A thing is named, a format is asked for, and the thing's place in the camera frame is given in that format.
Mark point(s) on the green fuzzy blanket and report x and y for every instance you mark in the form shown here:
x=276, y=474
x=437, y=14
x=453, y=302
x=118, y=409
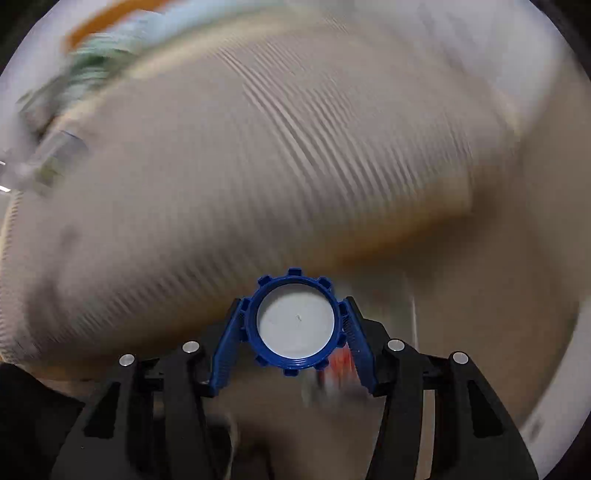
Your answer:
x=92, y=69

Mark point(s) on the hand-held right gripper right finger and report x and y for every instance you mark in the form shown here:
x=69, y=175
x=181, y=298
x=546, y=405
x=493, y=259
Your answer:
x=362, y=355

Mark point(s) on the clear plastic bottle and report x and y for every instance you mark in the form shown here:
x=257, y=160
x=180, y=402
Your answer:
x=57, y=159

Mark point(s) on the brown checkered blanket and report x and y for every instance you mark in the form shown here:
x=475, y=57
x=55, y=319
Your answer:
x=277, y=161

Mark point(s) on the red snack wrapper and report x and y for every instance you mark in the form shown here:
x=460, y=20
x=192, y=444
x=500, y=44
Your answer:
x=339, y=369

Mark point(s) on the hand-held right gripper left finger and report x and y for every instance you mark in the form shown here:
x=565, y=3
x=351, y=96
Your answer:
x=228, y=355

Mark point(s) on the wooden headboard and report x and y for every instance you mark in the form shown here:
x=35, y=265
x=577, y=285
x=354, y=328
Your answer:
x=111, y=16

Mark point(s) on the blue bottle cap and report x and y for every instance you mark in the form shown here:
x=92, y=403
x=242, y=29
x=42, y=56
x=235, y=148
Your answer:
x=295, y=323

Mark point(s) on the light blue pillow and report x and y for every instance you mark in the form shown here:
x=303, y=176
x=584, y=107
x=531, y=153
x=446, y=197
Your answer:
x=203, y=16

